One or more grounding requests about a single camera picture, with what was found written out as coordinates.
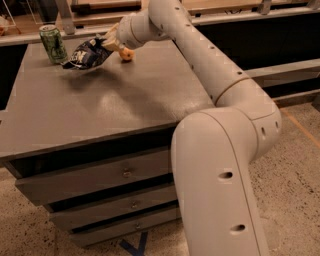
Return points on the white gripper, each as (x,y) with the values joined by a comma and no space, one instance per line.
(125,33)

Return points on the blue chip bag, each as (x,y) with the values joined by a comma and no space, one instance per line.
(87,55)

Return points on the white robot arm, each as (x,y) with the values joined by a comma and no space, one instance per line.
(211,149)

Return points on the green soda can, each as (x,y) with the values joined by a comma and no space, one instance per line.
(53,44)

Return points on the orange fruit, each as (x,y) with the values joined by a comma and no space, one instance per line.
(127,54)

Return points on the dark wooden bar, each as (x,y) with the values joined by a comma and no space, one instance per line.
(96,6)

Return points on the grey drawer cabinet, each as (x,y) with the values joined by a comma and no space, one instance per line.
(39,137)

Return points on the top grey drawer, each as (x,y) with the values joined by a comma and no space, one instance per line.
(65,184)

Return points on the grey drawer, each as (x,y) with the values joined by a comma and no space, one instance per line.
(65,184)
(85,215)
(127,226)

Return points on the middle grey drawer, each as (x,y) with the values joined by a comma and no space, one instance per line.
(85,215)

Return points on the bottom grey drawer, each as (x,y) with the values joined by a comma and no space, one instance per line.
(127,226)

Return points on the grey metal rail frame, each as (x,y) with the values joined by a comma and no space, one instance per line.
(280,54)

